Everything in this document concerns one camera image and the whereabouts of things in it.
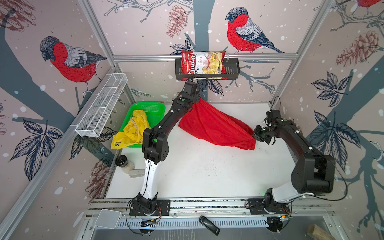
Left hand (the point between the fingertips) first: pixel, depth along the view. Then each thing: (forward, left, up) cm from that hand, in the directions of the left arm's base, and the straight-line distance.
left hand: (191, 90), depth 92 cm
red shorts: (-12, -10, -16) cm, 22 cm away
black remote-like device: (-67, -8, -23) cm, 71 cm away
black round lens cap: (-39, +37, -15) cm, 56 cm away
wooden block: (-70, -55, -22) cm, 91 cm away
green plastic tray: (0, +28, -20) cm, 35 cm away
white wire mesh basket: (-16, +48, +4) cm, 51 cm away
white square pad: (-63, +41, -26) cm, 80 cm away
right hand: (-25, -36, -16) cm, 47 cm away
